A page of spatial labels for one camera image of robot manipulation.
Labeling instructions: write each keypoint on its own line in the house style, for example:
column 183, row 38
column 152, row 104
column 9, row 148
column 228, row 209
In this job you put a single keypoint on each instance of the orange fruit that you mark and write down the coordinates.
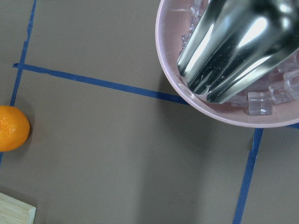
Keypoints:
column 14, row 128

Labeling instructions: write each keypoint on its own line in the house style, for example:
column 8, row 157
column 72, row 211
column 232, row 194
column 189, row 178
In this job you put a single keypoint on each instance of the pink bowl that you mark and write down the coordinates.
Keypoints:
column 171, row 22

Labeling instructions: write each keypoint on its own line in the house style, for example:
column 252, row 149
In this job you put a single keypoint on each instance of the wooden cutting board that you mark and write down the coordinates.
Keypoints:
column 13, row 211

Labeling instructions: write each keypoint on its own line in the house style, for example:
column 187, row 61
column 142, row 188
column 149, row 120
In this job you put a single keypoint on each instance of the metal scoop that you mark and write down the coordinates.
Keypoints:
column 235, row 43

